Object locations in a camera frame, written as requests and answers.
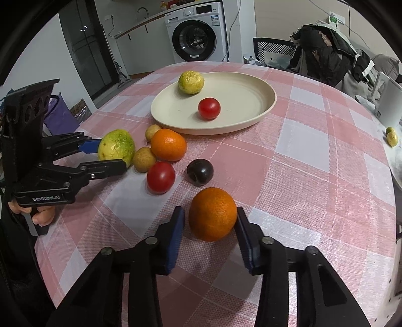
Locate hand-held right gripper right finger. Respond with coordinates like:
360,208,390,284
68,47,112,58
235,207,371,327

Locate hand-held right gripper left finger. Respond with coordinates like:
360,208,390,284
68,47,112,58
47,206,186,327

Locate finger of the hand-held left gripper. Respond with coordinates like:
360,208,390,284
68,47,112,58
41,132,101,161
39,159,128,189

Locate yellow-green guava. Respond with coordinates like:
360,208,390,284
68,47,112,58
178,71,205,95
97,129,136,169

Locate brown longan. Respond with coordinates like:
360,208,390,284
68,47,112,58
145,125,162,142
132,147,157,173

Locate large orange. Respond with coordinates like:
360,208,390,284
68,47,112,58
188,187,237,242

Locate red tomato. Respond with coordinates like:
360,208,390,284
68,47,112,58
146,161,176,194
198,97,221,120

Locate small orange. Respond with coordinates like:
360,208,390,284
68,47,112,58
150,129,187,162

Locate dark plum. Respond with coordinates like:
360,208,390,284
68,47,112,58
186,159,214,187

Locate cream round plate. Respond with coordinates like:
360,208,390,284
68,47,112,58
150,72,277,136

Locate person's left hand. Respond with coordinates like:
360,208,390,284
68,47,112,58
8,201,54,226

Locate clear plastic bag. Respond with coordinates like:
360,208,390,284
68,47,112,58
71,99,92,123

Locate purple bag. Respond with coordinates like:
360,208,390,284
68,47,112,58
44,94,80,137

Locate floor mop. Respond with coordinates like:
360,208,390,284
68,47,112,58
114,62,131,88

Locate dark glass door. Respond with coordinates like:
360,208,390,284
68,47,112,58
58,0,115,101

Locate white counter cabinet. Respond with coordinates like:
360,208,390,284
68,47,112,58
114,13,175,76

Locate white washing machine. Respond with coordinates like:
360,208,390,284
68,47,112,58
165,2,228,63

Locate white side table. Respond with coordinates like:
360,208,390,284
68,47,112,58
380,122,402,189

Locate white electric kettle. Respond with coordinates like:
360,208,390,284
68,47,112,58
374,72,402,126

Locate pile of dark clothes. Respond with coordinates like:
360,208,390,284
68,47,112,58
289,23,374,89

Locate grey sofa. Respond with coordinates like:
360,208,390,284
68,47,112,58
361,50,402,84

